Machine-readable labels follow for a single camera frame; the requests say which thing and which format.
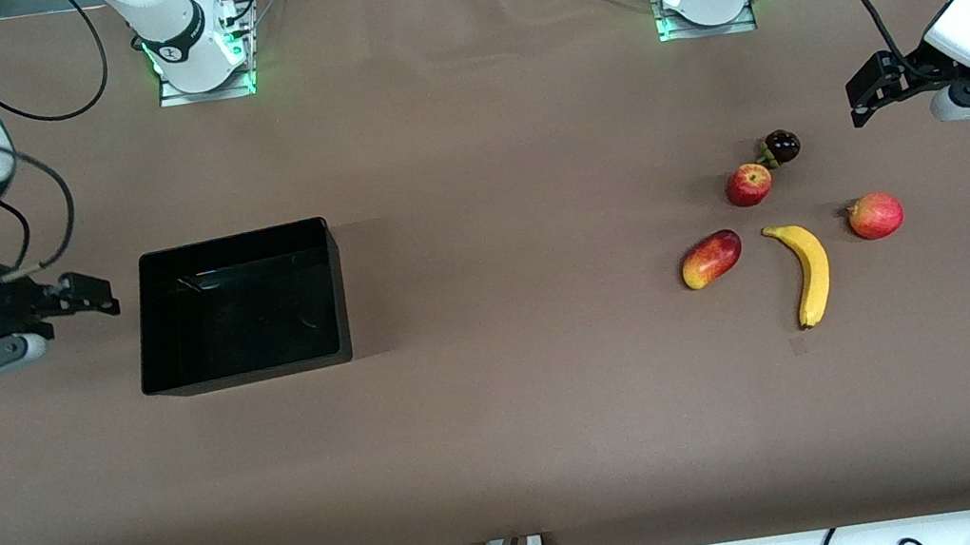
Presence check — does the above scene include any dark purple mangosteen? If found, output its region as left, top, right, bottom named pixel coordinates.
left=753, top=127, right=805, bottom=172

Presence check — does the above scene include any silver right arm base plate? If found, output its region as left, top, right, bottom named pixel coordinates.
left=155, top=52, right=260, bottom=110

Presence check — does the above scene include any yellow banana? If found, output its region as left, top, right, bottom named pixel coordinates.
left=760, top=218, right=839, bottom=335

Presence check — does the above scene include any red-yellow mango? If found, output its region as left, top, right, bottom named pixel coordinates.
left=676, top=226, right=749, bottom=293

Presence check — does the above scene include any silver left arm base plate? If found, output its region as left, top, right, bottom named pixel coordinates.
left=652, top=0, right=759, bottom=46

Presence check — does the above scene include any black plastic box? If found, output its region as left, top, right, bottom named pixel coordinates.
left=120, top=214, right=358, bottom=402

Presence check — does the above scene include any red-yellow apple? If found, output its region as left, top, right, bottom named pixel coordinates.
left=722, top=160, right=776, bottom=210

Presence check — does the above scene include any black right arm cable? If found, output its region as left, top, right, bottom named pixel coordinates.
left=0, top=0, right=138, bottom=282

